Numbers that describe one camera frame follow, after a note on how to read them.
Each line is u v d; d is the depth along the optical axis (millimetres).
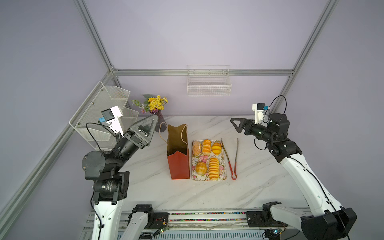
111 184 396
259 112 616
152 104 882
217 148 978
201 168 878
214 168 881
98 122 410
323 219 367
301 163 463
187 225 732
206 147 981
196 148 957
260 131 598
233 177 882
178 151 699
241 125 610
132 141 395
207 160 952
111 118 402
